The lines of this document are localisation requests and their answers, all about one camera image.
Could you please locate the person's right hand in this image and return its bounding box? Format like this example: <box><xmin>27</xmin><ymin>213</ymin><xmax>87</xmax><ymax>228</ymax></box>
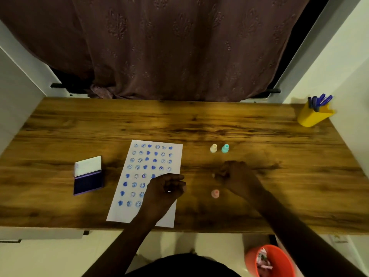
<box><xmin>214</xmin><ymin>160</ymin><xmax>262</xmax><ymax>201</ymax></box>

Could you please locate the person's left hand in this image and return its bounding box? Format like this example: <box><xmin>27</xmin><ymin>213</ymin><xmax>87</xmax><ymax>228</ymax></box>
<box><xmin>143</xmin><ymin>174</ymin><xmax>187</xmax><ymax>219</ymax></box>

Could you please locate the person's right forearm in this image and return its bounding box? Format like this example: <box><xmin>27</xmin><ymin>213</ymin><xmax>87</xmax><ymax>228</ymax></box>
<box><xmin>246</xmin><ymin>187</ymin><xmax>368</xmax><ymax>277</ymax></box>

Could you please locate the person's left forearm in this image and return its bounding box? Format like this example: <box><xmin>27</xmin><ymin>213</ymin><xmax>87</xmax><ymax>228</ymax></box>
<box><xmin>81</xmin><ymin>208</ymin><xmax>167</xmax><ymax>277</ymax></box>

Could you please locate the white sheet with blue stamps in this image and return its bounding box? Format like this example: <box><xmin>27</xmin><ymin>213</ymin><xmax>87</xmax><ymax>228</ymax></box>
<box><xmin>106</xmin><ymin>140</ymin><xmax>183</xmax><ymax>228</ymax></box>

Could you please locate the person's black clothing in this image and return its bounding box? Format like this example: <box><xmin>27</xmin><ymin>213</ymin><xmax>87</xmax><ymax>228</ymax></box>
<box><xmin>123</xmin><ymin>253</ymin><xmax>242</xmax><ymax>277</ymax></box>

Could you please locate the blue ink pad with lid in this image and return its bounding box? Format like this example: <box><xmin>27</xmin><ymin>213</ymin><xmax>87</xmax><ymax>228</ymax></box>
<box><xmin>73</xmin><ymin>156</ymin><xmax>105</xmax><ymax>196</ymax></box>

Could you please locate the trash in bin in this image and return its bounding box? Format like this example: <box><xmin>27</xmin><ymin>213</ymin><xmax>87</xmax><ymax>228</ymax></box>
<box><xmin>257</xmin><ymin>249</ymin><xmax>273</xmax><ymax>277</ymax></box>

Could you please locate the orange plastic bin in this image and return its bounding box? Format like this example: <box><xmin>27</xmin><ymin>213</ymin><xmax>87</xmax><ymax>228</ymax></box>
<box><xmin>244</xmin><ymin>244</ymin><xmax>296</xmax><ymax>277</ymax></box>

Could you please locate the yellow pen holder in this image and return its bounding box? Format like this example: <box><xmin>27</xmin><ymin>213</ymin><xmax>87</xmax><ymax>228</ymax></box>
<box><xmin>297</xmin><ymin>101</ymin><xmax>336</xmax><ymax>128</ymax></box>

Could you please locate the brown patterned curtain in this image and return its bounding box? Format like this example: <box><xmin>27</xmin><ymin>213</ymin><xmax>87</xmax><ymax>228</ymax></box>
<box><xmin>0</xmin><ymin>0</ymin><xmax>312</xmax><ymax>103</ymax></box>

